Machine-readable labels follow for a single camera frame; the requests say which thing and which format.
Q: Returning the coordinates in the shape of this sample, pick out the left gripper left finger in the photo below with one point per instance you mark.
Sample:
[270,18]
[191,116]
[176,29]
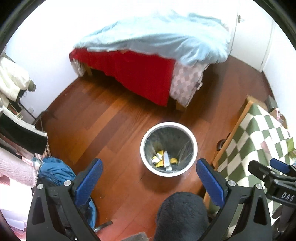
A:
[54,213]

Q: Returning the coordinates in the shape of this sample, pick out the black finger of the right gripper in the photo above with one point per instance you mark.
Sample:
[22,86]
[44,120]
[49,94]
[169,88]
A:
[259,170]

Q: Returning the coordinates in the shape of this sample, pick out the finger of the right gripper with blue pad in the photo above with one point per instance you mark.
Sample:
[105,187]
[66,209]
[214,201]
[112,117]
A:
[282,167]

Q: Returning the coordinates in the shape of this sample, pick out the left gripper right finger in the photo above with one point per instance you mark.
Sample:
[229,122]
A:
[243,213]

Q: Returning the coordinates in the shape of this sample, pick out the paper wrapper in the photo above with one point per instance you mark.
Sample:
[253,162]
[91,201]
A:
[161,161]

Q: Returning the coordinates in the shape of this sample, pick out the white round trash bin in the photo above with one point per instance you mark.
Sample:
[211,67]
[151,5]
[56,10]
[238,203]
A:
[177,140]

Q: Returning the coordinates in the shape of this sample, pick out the green white checkered tablecloth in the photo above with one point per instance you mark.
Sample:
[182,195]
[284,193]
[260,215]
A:
[279,146]

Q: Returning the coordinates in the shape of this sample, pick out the blue clothing pile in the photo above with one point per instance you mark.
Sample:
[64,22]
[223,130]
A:
[54,172]

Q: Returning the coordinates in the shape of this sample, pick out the person's leg black trousers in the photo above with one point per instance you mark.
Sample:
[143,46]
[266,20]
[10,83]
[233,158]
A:
[181,216]

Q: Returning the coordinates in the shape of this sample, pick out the wooden table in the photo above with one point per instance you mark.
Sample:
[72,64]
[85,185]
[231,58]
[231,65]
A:
[244,144]

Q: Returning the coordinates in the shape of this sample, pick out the brown cardboard box with items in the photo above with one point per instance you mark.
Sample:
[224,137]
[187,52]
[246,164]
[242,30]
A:
[274,111]

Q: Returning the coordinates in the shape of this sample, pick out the pink knitted cloth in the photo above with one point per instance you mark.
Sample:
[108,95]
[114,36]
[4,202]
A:
[13,167]

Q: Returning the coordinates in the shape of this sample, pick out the black white garment on rack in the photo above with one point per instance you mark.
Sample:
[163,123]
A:
[22,133]

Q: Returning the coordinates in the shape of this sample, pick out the grey patterned mattress cover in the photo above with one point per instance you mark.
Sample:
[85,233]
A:
[186,81]

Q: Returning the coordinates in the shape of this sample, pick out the white door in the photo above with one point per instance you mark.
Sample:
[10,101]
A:
[251,40]

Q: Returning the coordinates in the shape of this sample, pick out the white jacket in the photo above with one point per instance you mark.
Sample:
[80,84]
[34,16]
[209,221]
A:
[14,80]

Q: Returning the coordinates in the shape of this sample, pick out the red bed sheet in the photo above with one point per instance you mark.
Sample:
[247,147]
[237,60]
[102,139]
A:
[148,76]

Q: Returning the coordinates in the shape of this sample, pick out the light blue duvet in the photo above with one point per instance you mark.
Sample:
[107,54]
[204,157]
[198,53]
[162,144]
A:
[187,39]

